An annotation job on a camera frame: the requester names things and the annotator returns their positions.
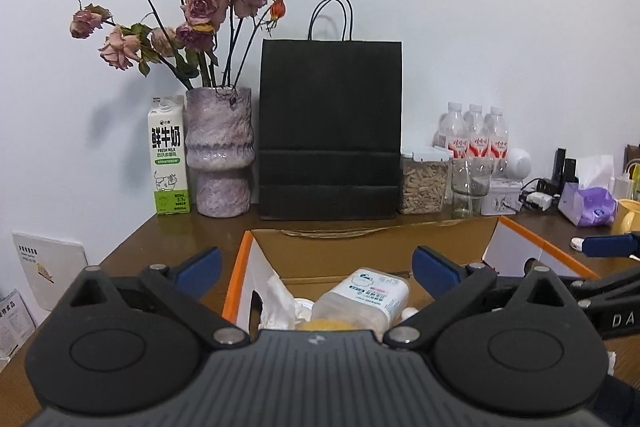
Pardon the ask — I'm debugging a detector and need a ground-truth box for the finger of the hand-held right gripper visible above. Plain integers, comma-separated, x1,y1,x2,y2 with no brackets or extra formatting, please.
555,266,640,310
582,231,640,259

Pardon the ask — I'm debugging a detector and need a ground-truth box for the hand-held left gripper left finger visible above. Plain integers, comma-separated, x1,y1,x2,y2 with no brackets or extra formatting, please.
67,247,251,351

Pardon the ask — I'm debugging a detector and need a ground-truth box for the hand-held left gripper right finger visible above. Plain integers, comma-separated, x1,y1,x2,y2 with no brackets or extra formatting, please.
382,246,571,351

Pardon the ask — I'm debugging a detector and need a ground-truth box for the clear plastic jar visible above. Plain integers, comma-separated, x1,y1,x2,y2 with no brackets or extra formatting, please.
312,268,411,333

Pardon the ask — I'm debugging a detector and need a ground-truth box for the red cardboard box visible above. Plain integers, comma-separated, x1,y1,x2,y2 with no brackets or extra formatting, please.
221,215,601,343

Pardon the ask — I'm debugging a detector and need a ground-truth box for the yellow mug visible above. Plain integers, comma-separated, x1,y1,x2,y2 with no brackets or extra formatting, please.
611,199,640,235

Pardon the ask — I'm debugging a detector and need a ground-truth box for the purple tissue pack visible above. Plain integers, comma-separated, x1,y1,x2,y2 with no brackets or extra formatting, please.
558,154,618,228

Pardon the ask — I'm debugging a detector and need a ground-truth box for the white power adapter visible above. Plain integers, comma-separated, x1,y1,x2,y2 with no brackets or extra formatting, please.
520,179,557,212

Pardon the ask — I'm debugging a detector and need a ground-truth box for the white crumpled tissue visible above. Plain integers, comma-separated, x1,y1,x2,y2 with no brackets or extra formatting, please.
260,274,302,333

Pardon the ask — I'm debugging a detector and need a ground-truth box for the clear drinking glass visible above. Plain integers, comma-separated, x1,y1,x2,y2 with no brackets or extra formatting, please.
451,157,493,219

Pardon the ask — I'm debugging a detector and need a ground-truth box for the black upright device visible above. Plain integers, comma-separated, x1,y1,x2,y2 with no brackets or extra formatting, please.
552,148,581,188

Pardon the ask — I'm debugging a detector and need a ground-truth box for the clear container of seeds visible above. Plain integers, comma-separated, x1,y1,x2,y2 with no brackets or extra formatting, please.
399,146,453,215

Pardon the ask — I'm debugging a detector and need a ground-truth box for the white printed tin box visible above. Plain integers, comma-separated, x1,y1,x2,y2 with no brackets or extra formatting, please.
480,179,523,215

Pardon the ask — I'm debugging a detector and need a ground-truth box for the white and green milk carton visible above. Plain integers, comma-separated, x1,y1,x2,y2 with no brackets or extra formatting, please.
147,95,192,215

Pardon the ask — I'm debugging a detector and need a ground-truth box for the purple mottled vase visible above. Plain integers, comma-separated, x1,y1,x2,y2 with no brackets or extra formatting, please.
185,86,253,217

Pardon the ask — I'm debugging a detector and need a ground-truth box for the clear water bottle red label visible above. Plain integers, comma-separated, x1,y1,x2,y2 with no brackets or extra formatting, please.
485,106,510,172
465,103,489,160
437,102,471,164

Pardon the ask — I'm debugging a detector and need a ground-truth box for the black paper bag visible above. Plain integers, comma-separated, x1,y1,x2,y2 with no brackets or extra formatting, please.
257,0,403,222

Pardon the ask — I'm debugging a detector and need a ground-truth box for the printed paper leaflet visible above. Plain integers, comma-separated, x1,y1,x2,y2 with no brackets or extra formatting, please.
0,289,37,360

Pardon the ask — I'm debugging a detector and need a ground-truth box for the white round camera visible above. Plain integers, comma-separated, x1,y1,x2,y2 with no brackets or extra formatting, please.
502,148,533,182

